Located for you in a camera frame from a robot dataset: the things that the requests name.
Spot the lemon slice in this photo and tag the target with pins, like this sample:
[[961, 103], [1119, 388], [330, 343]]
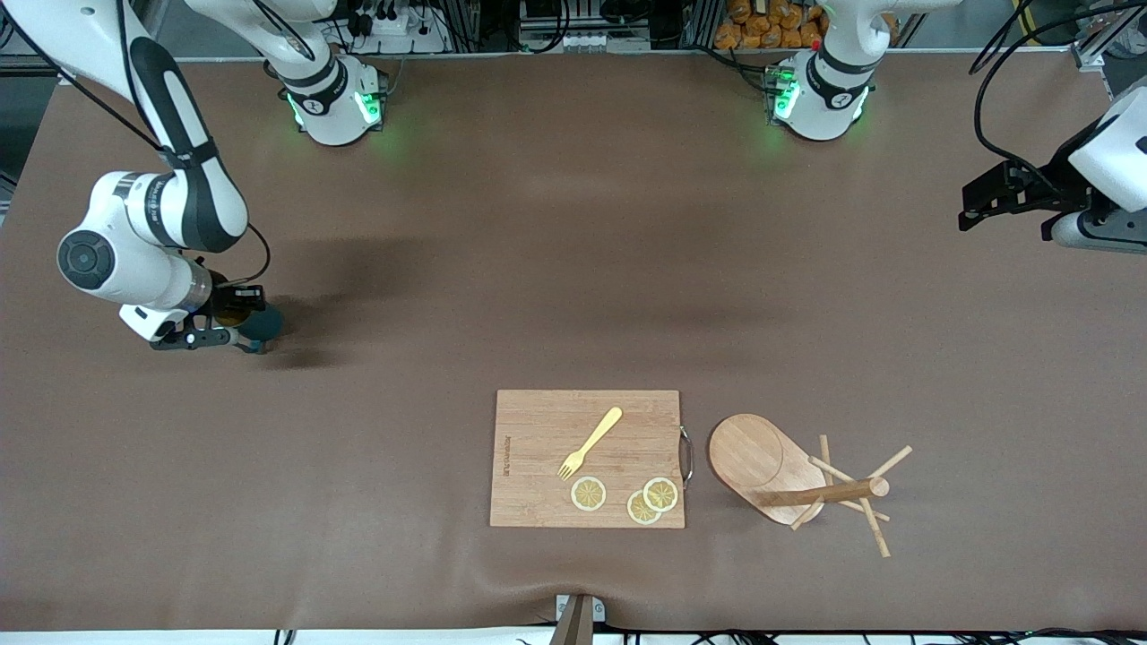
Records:
[[589, 494], [638, 511], [661, 494]]

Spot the wooden cutting board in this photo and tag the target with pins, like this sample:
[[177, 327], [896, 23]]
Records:
[[538, 466]]

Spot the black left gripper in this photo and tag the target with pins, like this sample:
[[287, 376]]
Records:
[[1045, 191]]

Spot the dark green cup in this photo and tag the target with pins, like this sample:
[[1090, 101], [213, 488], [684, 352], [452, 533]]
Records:
[[264, 324]]

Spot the brown table cover mat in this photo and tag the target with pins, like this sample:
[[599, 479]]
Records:
[[358, 448]]

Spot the white power strip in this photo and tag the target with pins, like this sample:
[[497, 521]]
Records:
[[394, 25]]

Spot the yellow plastic fork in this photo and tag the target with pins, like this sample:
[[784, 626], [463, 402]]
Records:
[[593, 439]]

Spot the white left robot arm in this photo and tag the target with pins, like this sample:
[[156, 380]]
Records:
[[820, 98]]

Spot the aluminium frame corner post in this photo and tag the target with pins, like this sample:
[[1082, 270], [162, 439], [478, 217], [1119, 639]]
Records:
[[1089, 55]]

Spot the wooden cup rack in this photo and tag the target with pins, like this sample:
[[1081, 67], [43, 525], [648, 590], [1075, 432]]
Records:
[[748, 457]]

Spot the black and white electronics rack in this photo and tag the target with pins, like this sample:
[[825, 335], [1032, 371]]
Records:
[[573, 27]]

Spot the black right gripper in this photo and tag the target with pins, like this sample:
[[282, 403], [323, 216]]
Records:
[[225, 305]]

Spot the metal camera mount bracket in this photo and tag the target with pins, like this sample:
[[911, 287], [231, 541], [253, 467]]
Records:
[[578, 618]]

